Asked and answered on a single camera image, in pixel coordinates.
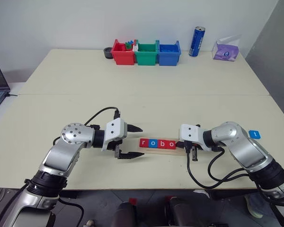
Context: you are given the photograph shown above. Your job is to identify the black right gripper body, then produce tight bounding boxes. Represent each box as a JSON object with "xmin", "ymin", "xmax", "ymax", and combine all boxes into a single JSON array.
[{"xmin": 182, "ymin": 140, "xmax": 202, "ymax": 155}]

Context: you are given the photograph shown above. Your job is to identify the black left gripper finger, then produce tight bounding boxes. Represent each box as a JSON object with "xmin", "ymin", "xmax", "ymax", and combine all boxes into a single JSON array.
[
  {"xmin": 127, "ymin": 123, "xmax": 143, "ymax": 133},
  {"xmin": 117, "ymin": 152, "xmax": 146, "ymax": 160}
]

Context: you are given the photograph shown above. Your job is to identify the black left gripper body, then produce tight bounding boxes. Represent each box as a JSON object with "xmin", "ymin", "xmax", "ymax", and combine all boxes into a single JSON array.
[{"xmin": 106, "ymin": 122, "xmax": 130, "ymax": 158}]

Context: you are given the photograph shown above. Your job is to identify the wooden tile rack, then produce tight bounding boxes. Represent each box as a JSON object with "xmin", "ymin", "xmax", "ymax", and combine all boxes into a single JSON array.
[{"xmin": 139, "ymin": 138, "xmax": 185, "ymax": 157}]

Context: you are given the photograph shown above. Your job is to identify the dark rounded robot leg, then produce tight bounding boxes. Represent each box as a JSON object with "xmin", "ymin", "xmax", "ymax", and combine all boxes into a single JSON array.
[
  {"xmin": 110, "ymin": 201, "xmax": 137, "ymax": 227},
  {"xmin": 165, "ymin": 195, "xmax": 195, "ymax": 227}
]

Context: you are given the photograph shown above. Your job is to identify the green plastic bin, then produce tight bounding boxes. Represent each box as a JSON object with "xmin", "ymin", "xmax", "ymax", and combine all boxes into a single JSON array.
[{"xmin": 133, "ymin": 40, "xmax": 158, "ymax": 66}]

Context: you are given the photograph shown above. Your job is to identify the red plastic bin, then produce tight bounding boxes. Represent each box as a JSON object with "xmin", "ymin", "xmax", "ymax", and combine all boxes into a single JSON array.
[{"xmin": 111, "ymin": 38, "xmax": 136, "ymax": 66}]

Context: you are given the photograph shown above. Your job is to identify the light green shoe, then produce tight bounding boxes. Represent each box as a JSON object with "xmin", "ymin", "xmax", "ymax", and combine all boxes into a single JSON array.
[{"xmin": 244, "ymin": 194, "xmax": 264, "ymax": 218}]

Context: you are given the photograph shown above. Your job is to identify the blue plastic bin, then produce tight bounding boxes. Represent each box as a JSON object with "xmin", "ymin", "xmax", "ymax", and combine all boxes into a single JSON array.
[{"xmin": 156, "ymin": 40, "xmax": 182, "ymax": 67}]

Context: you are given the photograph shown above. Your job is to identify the blue drink can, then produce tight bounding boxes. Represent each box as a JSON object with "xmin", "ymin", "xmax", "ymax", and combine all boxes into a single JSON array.
[{"xmin": 188, "ymin": 26, "xmax": 206, "ymax": 58}]

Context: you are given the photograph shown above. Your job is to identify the purple tissue pack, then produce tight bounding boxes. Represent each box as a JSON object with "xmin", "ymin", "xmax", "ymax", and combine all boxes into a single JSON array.
[{"xmin": 212, "ymin": 35, "xmax": 242, "ymax": 62}]

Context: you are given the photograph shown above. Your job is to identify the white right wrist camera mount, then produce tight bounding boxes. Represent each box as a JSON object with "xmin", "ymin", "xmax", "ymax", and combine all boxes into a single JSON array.
[{"xmin": 179, "ymin": 123, "xmax": 210, "ymax": 151}]

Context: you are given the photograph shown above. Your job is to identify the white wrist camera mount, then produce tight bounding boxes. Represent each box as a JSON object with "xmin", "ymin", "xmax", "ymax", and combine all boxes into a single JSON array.
[
  {"xmin": 179, "ymin": 123, "xmax": 210, "ymax": 151},
  {"xmin": 101, "ymin": 118, "xmax": 128, "ymax": 152}
]

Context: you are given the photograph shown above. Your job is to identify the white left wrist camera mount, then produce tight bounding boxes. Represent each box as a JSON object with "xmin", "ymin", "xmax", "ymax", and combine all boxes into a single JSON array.
[{"xmin": 101, "ymin": 118, "xmax": 128, "ymax": 152}]

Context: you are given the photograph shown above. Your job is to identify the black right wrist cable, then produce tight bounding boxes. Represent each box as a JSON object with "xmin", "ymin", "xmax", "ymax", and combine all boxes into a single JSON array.
[{"xmin": 186, "ymin": 146, "xmax": 251, "ymax": 190}]

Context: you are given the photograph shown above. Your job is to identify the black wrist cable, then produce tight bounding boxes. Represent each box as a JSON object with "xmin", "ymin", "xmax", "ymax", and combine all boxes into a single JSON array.
[
  {"xmin": 186, "ymin": 146, "xmax": 251, "ymax": 190},
  {"xmin": 84, "ymin": 106, "xmax": 122, "ymax": 126}
]

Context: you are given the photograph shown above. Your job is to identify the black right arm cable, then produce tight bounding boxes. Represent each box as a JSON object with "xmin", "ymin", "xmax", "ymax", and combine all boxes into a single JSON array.
[{"xmin": 207, "ymin": 147, "xmax": 251, "ymax": 184}]

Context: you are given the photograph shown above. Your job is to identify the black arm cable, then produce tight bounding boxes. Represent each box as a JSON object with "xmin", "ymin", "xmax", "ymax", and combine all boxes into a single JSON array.
[
  {"xmin": 207, "ymin": 147, "xmax": 251, "ymax": 184},
  {"xmin": 58, "ymin": 197, "xmax": 85, "ymax": 227}
]

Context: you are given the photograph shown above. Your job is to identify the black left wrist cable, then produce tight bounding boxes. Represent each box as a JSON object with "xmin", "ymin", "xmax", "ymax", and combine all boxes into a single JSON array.
[{"xmin": 84, "ymin": 106, "xmax": 122, "ymax": 126}]

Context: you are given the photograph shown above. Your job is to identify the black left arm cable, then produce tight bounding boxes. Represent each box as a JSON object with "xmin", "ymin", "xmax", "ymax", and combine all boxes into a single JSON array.
[{"xmin": 58, "ymin": 197, "xmax": 85, "ymax": 227}]

